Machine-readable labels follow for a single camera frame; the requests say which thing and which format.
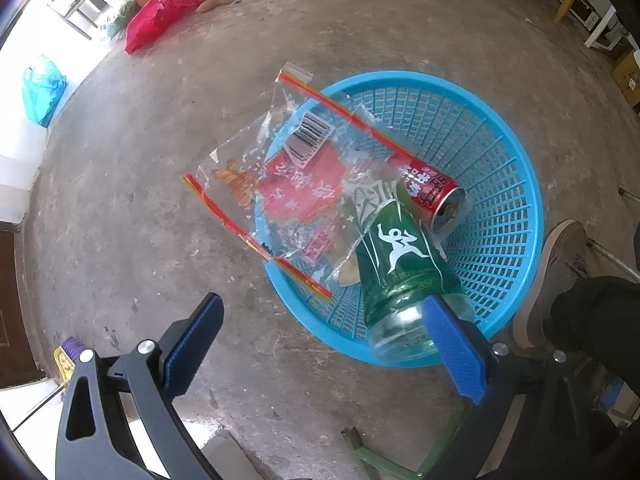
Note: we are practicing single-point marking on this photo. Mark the person's brown shoe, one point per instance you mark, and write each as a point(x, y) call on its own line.
point(555, 270)

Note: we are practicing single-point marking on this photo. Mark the person's dark trouser leg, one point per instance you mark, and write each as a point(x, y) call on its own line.
point(600, 320)

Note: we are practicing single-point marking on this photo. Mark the yellow and purple brush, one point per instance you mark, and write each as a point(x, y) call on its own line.
point(65, 360)

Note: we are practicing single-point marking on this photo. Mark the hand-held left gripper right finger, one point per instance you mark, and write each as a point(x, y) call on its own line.
point(455, 350)

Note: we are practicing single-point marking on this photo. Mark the brown wooden door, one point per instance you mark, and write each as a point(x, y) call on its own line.
point(15, 310)

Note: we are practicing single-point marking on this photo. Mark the tan cardboard piece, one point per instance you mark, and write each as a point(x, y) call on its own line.
point(217, 1)

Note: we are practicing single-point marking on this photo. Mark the green metal frame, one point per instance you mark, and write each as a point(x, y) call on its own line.
point(380, 460)

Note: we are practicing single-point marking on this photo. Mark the small grey stool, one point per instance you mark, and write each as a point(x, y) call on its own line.
point(75, 7)

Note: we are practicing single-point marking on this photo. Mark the white metal frame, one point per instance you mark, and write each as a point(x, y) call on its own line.
point(602, 27)

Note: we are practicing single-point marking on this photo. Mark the red plastic bag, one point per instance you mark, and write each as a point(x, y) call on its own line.
point(155, 17)

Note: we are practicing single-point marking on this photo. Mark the teal plastic bag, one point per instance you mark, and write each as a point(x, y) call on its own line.
point(42, 90)

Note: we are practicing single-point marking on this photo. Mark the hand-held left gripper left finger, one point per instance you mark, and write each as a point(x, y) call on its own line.
point(192, 345)

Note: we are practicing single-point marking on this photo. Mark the clear red-printed snack bag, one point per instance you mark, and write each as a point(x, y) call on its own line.
point(280, 180)

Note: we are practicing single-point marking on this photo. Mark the blue plastic basket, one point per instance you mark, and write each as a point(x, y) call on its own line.
point(450, 125)

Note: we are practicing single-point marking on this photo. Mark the grey metal rod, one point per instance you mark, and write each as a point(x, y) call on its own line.
point(612, 257)

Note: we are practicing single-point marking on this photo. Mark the red drink can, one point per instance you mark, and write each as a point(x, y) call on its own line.
point(430, 182)

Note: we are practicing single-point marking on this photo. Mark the green label plastic bottle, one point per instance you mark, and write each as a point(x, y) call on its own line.
point(395, 255)

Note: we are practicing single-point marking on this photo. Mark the green vegetable bag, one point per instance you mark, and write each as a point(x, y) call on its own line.
point(117, 15)

